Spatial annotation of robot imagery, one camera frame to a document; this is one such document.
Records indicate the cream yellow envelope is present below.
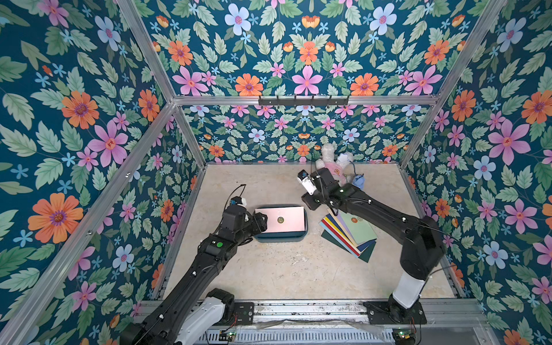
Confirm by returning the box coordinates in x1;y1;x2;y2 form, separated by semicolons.
325;215;348;239

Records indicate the pink envelope with green seal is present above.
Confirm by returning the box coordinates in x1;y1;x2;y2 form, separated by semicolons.
255;206;307;234

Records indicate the light green envelope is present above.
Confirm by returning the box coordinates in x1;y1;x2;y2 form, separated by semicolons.
339;212;377;244

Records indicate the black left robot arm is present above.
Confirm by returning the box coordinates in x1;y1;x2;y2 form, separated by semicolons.
120;205;268;344

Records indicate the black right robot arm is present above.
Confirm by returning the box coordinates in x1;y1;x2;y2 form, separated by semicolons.
298;168;446;314

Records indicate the teal storage box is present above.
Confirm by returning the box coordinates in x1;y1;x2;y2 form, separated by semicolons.
254;204;308;242

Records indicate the white plush bunny pink shirt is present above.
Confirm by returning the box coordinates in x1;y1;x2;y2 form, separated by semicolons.
315;143;354;185

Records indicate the blue faceted toy figure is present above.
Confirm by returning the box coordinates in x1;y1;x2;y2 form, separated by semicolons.
352;174;366;191

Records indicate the navy blue envelope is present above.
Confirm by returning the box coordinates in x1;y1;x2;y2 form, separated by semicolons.
319;221;377;262

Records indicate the red envelope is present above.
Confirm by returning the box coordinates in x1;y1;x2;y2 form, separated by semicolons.
321;217;362;257

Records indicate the dark green envelope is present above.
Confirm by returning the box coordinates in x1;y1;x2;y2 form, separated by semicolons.
321;230;377;262

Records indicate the white vent grille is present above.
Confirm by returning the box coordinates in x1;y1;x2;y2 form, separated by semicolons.
195;329;395;344

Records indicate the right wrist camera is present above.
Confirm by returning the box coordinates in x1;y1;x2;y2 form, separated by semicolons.
297;170;318;196

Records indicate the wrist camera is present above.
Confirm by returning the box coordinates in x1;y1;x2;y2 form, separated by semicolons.
297;170;318;196
230;195;247;207

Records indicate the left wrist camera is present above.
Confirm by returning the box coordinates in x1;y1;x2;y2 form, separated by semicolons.
230;195;247;207

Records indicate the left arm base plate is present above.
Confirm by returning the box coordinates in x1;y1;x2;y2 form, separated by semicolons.
221;302;255;327

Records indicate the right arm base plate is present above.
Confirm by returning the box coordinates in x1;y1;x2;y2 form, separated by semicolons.
362;297;427;325

